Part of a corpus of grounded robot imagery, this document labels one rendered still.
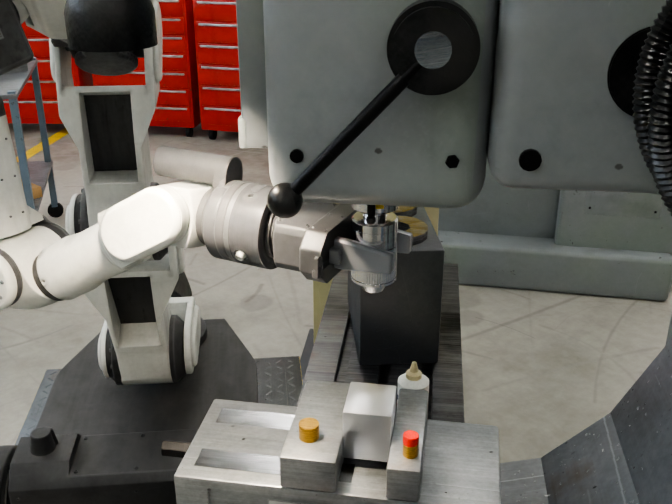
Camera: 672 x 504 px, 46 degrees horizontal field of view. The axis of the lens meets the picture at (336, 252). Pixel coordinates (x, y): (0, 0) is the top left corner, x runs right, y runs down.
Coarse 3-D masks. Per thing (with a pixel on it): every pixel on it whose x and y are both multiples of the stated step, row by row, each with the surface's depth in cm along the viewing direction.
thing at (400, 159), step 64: (320, 0) 62; (384, 0) 62; (320, 64) 64; (384, 64) 64; (320, 128) 66; (384, 128) 66; (448, 128) 65; (320, 192) 69; (384, 192) 68; (448, 192) 67
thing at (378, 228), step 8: (352, 216) 80; (360, 216) 80; (392, 216) 80; (352, 224) 79; (360, 224) 78; (368, 224) 78; (376, 224) 78; (384, 224) 78; (392, 224) 78; (360, 232) 78; (368, 232) 78; (376, 232) 78; (384, 232) 78
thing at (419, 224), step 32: (416, 224) 118; (416, 256) 113; (352, 288) 128; (384, 288) 115; (416, 288) 115; (352, 320) 130; (384, 320) 117; (416, 320) 117; (384, 352) 119; (416, 352) 119
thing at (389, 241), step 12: (360, 240) 79; (372, 240) 78; (384, 240) 78; (396, 240) 80; (396, 252) 80; (396, 264) 81; (360, 276) 80; (372, 276) 80; (384, 276) 80; (396, 276) 82
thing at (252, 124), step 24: (240, 0) 71; (240, 24) 72; (240, 48) 73; (264, 48) 72; (240, 72) 74; (264, 72) 73; (240, 96) 75; (264, 96) 74; (240, 120) 75; (264, 120) 75; (240, 144) 76; (264, 144) 76
